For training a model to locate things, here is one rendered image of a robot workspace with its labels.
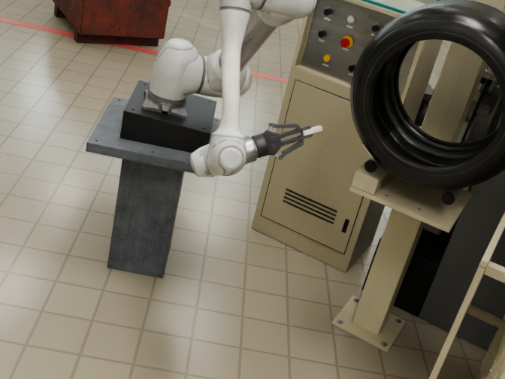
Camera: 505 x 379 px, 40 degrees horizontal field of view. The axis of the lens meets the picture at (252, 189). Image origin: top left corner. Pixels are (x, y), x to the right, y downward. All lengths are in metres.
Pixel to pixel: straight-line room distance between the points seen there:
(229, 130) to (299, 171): 1.33
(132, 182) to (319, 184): 0.94
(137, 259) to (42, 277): 0.40
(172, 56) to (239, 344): 1.17
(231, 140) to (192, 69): 0.76
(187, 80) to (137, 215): 0.63
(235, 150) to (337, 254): 1.54
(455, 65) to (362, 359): 1.25
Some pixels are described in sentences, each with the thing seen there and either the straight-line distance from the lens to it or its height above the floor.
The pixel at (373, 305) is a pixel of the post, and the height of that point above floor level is 0.14.
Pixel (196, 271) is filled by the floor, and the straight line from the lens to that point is 3.23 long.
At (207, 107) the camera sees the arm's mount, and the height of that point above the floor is 0.75.
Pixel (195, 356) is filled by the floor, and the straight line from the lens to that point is 2.79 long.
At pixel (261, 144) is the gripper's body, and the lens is 2.25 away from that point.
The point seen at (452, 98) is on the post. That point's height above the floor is 1.11.
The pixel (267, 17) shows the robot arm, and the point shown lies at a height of 1.29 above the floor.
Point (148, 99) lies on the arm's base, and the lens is 2.84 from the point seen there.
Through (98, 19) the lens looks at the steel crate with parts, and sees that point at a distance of 5.71.
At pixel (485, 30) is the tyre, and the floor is 1.45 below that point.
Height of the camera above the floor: 1.86
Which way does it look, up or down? 28 degrees down
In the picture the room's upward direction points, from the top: 14 degrees clockwise
